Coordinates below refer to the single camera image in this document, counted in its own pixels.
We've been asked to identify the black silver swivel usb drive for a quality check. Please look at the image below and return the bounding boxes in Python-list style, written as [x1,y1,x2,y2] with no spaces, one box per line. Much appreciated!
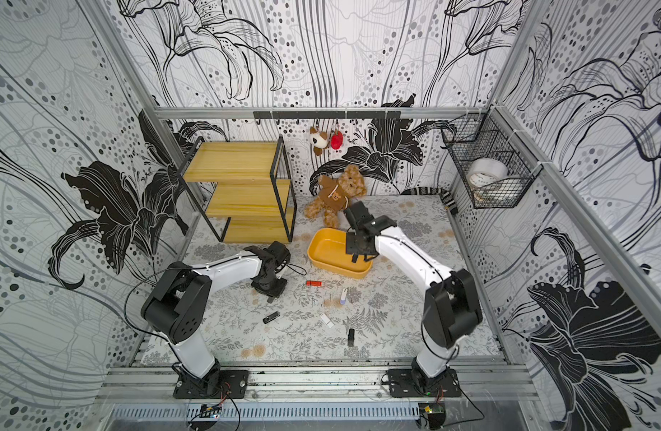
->
[262,312,280,324]

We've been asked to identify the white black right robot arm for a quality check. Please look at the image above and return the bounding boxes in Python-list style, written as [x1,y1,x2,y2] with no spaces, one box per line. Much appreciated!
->
[344,202,483,385]

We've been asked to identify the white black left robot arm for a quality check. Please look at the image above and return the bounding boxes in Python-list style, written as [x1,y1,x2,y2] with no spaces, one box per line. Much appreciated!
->
[140,242,291,380]

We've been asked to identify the yellow plastic storage box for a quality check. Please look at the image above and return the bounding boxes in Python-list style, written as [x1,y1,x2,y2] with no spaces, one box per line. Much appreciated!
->
[307,228,373,279]

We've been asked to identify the small black connector box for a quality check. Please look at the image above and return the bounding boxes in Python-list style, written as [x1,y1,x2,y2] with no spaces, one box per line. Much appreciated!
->
[418,402,446,430]

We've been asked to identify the brown teddy bear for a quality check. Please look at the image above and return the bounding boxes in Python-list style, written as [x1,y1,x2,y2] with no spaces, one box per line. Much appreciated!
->
[303,164,367,229]

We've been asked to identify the striped black white plush tail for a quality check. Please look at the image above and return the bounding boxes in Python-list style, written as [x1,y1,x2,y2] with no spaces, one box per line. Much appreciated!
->
[400,186,459,215]

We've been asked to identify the hanging red plush toy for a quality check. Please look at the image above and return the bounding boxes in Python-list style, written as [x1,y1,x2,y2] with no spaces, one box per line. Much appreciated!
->
[330,130,344,150]

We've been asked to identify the hanging plush dog toy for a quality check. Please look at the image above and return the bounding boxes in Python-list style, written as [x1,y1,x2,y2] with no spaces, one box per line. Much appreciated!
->
[310,126,329,156]

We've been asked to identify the white tape roll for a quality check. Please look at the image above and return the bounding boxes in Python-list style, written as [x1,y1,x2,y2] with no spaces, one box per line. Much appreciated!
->
[466,158,508,189]

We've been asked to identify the small circuit board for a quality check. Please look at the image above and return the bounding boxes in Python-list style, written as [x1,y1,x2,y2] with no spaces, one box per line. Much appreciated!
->
[197,404,223,422]

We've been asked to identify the wooden shelf black frame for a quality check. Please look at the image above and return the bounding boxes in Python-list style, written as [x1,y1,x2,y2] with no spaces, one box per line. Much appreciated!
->
[183,136,297,244]

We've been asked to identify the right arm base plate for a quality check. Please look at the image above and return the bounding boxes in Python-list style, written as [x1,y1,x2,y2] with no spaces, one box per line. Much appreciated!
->
[387,368,462,400]

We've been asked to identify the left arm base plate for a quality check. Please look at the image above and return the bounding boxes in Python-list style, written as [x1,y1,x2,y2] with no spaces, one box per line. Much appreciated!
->
[173,370,250,400]

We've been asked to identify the black hook rail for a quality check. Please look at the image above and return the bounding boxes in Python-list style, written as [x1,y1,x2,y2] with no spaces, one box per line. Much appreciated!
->
[252,109,402,120]

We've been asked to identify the black wire basket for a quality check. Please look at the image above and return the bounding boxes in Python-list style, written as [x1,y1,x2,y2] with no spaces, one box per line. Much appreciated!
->
[440,113,536,209]

